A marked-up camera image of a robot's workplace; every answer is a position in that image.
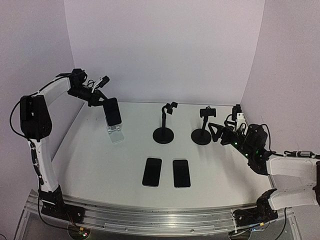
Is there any black phone stand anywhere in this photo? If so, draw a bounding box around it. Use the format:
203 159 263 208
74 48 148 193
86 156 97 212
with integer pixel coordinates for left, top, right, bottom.
152 101 178 145
191 106 217 146

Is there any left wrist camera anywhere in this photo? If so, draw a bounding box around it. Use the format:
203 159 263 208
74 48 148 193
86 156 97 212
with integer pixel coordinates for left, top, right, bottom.
91 75 110 93

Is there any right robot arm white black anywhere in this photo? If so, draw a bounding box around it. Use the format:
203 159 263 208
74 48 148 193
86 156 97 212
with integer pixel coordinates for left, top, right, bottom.
208 123 320 210

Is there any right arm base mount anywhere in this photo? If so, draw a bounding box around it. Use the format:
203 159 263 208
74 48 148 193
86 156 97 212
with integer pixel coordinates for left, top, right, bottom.
232 188 279 227

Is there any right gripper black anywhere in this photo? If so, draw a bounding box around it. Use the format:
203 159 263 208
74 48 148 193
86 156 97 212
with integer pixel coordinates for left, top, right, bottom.
208 120 255 159

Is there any clear acrylic phone stand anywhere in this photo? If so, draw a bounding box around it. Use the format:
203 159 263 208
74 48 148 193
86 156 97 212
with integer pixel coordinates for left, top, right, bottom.
107 124 125 144

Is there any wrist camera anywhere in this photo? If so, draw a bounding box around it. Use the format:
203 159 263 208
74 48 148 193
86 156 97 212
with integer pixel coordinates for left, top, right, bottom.
231 104 247 130
91 75 110 93

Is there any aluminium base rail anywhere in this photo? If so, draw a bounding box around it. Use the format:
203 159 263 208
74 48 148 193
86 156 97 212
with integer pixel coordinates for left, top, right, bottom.
14 191 301 240

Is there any black phone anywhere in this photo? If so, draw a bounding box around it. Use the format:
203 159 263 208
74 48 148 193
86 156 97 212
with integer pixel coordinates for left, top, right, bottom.
103 97 122 126
142 157 162 188
172 159 191 188

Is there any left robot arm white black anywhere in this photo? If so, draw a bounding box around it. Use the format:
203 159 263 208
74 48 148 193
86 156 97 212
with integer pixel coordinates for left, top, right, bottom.
13 68 110 194

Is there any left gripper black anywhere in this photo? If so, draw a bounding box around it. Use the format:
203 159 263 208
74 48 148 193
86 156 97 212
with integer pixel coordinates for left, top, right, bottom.
67 83 111 106

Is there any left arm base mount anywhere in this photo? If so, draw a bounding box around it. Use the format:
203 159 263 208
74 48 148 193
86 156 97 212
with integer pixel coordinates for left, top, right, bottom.
38 185 85 224

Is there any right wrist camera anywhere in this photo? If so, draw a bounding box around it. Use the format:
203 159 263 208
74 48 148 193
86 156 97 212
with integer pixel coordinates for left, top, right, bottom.
231 104 247 130

